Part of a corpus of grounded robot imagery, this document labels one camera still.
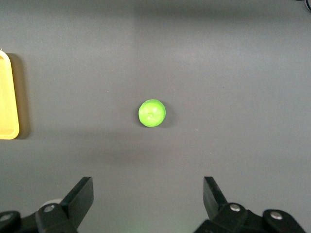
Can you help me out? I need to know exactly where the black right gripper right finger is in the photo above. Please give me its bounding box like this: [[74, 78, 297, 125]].
[[194, 176, 264, 233]]

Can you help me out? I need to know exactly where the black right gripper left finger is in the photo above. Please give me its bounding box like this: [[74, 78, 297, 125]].
[[35, 176, 94, 233]]

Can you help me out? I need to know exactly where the green apple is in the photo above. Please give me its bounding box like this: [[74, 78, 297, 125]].
[[138, 99, 167, 129]]

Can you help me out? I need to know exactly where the yellow plastic tray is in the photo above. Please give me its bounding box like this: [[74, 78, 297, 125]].
[[0, 50, 20, 140]]

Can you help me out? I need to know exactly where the black floor cable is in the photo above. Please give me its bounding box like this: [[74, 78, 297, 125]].
[[297, 0, 311, 12]]

